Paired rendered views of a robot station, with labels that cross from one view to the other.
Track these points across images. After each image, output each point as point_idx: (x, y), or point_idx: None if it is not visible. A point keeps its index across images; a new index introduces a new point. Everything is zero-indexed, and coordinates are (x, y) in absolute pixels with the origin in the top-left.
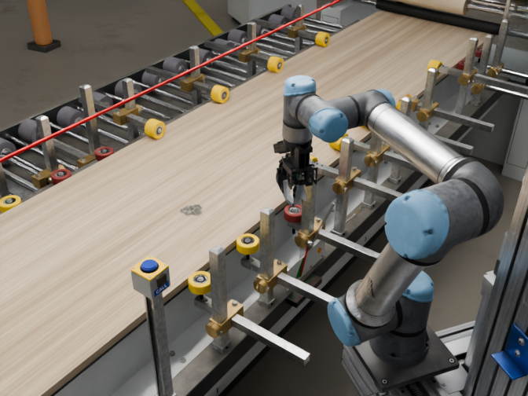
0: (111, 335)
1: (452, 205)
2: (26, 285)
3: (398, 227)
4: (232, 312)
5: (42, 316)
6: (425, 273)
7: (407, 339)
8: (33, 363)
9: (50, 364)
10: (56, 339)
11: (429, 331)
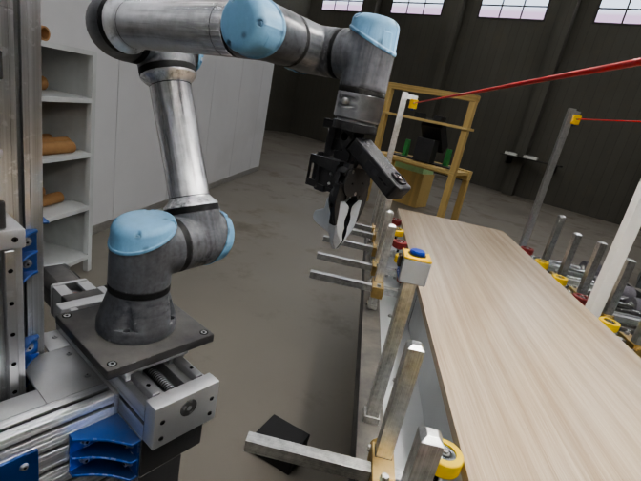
0: (442, 366)
1: None
2: (573, 395)
3: None
4: (376, 466)
5: (513, 371)
6: (120, 228)
7: None
8: (462, 339)
9: (450, 340)
10: (475, 356)
11: (89, 340)
